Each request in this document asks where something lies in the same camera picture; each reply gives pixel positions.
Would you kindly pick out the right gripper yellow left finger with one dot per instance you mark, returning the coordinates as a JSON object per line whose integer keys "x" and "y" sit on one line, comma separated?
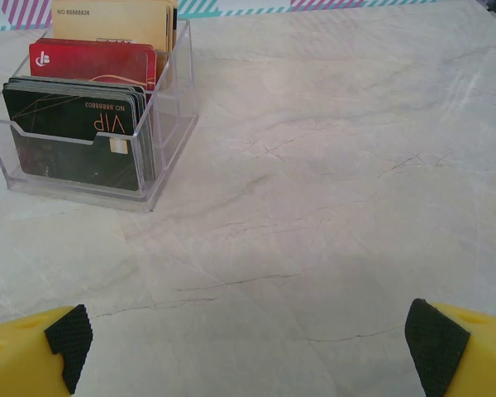
{"x": 20, "y": 360}

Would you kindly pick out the stack of gold cards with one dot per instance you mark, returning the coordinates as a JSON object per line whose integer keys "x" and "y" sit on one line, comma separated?
{"x": 107, "y": 25}

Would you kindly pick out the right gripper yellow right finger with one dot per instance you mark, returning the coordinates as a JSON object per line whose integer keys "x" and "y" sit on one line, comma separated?
{"x": 471, "y": 355}

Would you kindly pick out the stack of black VIP cards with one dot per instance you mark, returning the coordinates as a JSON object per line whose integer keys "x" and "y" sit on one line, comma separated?
{"x": 66, "y": 124}

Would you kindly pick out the stack of red cards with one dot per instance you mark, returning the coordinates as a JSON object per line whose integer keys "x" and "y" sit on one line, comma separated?
{"x": 87, "y": 62}

